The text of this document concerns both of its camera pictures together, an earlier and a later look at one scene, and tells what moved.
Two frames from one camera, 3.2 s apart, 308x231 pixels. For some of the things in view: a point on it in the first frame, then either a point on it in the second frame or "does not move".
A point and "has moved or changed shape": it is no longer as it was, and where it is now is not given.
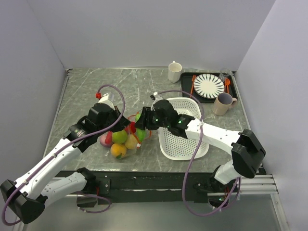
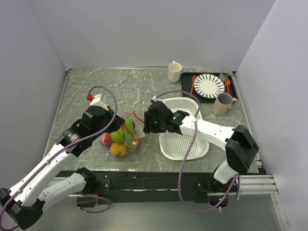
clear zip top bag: [125, 143] has moved or changed shape
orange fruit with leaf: [118, 150] does not move
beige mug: [224, 103] does not move
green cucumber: [141, 133] -> [129, 132]
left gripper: [122, 123] does not move
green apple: [120, 137] does not move
